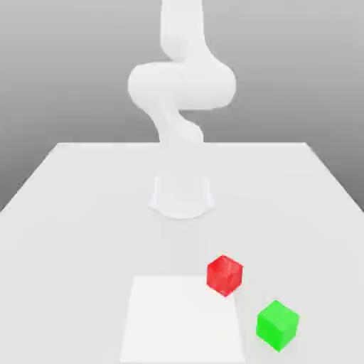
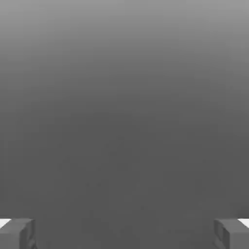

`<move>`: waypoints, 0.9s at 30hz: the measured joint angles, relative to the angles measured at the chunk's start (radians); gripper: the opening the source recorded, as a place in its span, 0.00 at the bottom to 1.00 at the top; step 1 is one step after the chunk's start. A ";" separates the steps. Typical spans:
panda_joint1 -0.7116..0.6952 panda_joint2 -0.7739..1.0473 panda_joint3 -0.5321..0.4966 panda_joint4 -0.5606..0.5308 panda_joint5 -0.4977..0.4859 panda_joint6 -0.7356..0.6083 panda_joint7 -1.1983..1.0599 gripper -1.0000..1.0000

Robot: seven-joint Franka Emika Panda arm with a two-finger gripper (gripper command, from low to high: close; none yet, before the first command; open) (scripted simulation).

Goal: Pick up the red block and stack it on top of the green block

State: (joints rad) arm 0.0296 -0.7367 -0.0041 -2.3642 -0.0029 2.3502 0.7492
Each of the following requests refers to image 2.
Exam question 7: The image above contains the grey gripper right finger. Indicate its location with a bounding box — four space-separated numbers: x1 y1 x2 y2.
213 218 249 249

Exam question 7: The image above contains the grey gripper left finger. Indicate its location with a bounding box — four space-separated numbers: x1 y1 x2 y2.
0 218 36 249

